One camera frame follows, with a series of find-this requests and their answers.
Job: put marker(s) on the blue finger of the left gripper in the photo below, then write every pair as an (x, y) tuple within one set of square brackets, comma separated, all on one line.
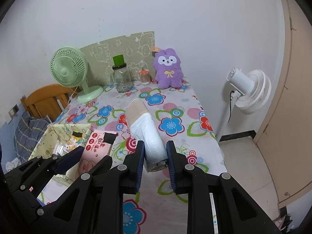
[(68, 160), (102, 167)]

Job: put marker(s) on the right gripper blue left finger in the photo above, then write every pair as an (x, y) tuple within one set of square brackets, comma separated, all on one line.
[(133, 173)]

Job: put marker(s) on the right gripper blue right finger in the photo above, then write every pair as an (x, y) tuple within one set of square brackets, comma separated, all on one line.
[(177, 171)]

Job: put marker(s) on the pink wet wipes pack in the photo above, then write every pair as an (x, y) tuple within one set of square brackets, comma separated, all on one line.
[(98, 146)]

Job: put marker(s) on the white beige bag roll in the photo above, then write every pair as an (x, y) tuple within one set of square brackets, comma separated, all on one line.
[(143, 128)]

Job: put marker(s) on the yellow cartoon tissue pack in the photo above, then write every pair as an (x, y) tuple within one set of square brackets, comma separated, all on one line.
[(75, 140)]

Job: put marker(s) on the yellow fabric storage box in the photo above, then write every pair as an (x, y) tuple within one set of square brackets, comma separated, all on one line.
[(53, 140)]

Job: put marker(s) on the blue plaid pillow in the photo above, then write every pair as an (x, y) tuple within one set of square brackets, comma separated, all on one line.
[(27, 134)]

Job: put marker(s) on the floral tablecloth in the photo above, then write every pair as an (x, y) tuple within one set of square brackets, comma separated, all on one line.
[(179, 116)]

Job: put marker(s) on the crumpled white cloth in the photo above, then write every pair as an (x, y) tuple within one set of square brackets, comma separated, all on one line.
[(10, 165)]

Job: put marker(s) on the toothpick jar orange lid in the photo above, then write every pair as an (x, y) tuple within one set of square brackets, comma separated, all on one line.
[(144, 76)]

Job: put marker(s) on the glass mason jar mug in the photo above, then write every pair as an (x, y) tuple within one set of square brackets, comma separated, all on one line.
[(122, 78)]

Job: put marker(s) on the purple plush bunny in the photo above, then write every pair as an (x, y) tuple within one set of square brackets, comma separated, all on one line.
[(168, 70)]

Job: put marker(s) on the green desk fan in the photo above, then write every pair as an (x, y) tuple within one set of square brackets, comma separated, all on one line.
[(69, 68)]

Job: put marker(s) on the green cup on jar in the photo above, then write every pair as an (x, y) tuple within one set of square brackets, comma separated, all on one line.
[(118, 60)]

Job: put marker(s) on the white standing fan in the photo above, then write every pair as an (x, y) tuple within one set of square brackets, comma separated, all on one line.
[(251, 92)]

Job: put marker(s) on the beige wooden door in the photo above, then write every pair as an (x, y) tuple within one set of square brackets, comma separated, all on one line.
[(284, 138)]

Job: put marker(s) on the wall power socket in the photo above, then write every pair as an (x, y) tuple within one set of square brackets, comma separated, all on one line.
[(13, 112)]

